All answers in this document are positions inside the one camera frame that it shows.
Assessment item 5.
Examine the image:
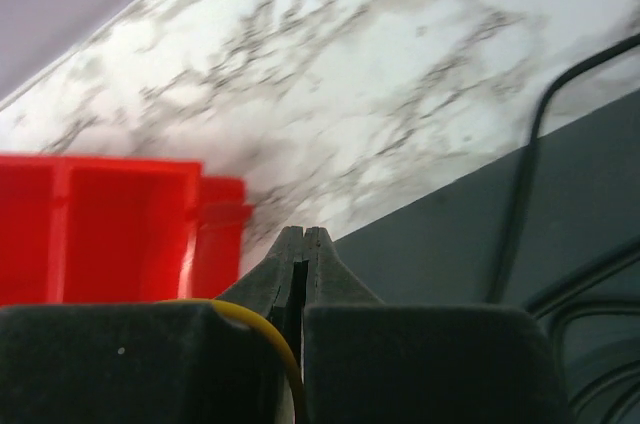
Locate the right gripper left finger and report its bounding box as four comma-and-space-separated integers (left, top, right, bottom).
1, 227, 306, 423

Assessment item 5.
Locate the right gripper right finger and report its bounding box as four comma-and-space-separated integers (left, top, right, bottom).
302, 227, 570, 423

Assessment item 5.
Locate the thin yellow wire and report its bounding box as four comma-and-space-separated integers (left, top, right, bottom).
154, 297, 307, 424

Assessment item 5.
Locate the black flat box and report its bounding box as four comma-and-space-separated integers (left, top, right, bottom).
329, 111, 640, 424

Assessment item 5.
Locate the red plastic bin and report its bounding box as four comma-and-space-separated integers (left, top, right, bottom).
1, 155, 252, 305

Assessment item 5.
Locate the black coiled cable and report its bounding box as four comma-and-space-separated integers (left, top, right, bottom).
487, 36, 640, 424

